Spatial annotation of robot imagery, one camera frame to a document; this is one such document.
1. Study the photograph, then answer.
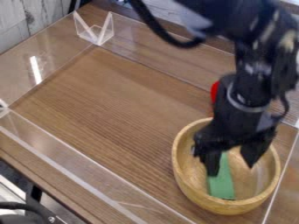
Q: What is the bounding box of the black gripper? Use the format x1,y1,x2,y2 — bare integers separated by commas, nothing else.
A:
191,74,277,177

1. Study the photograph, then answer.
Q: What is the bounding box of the green rectangular block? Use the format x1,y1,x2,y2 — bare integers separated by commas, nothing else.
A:
207,152,235,200

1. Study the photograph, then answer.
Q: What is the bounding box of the brown wooden bowl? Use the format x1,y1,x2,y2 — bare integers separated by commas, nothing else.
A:
173,118,282,215

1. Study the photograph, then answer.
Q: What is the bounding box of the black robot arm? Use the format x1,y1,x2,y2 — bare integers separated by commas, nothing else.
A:
129,0,299,177

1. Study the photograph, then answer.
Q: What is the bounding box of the red knitted strawberry toy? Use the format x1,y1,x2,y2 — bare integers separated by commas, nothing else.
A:
210,81,221,104

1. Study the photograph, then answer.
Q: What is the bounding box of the clear acrylic tray wall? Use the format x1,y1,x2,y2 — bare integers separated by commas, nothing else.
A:
0,100,195,224

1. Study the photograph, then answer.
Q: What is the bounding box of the black table clamp mount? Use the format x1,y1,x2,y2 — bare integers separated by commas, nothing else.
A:
26,185,69,224

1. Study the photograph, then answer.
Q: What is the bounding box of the clear acrylic corner bracket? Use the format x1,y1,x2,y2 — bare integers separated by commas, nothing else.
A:
73,12,115,46

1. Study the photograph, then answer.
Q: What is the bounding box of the black cable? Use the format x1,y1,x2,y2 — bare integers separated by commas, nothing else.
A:
0,201,34,214

